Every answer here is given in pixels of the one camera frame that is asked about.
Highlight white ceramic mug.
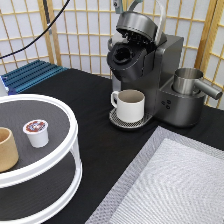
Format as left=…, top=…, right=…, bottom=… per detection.
left=111, top=90, right=145, bottom=123

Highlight white two-tier round shelf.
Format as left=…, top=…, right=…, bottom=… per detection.
left=0, top=94, right=82, bottom=224

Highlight wooden shoji folding screen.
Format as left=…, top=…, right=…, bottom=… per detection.
left=0, top=0, right=224, bottom=110

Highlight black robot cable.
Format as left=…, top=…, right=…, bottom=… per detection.
left=0, top=0, right=72, bottom=61

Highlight steel milk frother jug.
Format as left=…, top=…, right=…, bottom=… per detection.
left=173, top=68, right=222, bottom=100

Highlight grey woven placemat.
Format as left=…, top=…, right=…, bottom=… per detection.
left=85, top=127, right=224, bottom=224

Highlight white coffee pod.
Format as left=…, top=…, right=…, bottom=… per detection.
left=23, top=119, right=49, bottom=148

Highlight tan wooden cup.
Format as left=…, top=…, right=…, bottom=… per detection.
left=0, top=127, right=19, bottom=172

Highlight blue ribbed metal block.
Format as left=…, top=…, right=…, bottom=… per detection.
left=2, top=60, right=66, bottom=94

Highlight grey pod coffee machine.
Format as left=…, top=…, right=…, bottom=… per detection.
left=107, top=0, right=205, bottom=130

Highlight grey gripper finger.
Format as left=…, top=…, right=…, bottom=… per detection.
left=113, top=0, right=121, bottom=9

